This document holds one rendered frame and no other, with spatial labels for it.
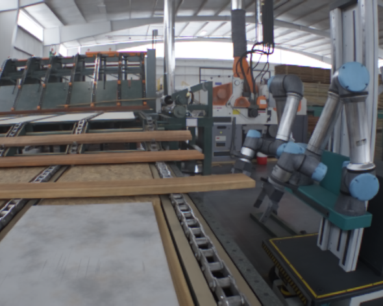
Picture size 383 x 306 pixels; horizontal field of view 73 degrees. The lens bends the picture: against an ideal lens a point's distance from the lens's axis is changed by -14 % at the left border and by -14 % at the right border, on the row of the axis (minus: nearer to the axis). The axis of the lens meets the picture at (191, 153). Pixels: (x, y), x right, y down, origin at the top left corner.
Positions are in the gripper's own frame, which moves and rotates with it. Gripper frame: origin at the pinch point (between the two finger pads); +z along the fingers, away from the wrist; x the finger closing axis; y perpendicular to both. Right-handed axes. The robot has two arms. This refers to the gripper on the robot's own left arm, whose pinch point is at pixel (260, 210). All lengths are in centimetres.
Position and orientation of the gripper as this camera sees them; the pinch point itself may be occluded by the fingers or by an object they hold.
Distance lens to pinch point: 127.2
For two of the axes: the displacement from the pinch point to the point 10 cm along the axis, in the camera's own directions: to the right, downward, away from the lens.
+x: -0.1, 3.0, -9.5
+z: -4.0, 8.7, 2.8
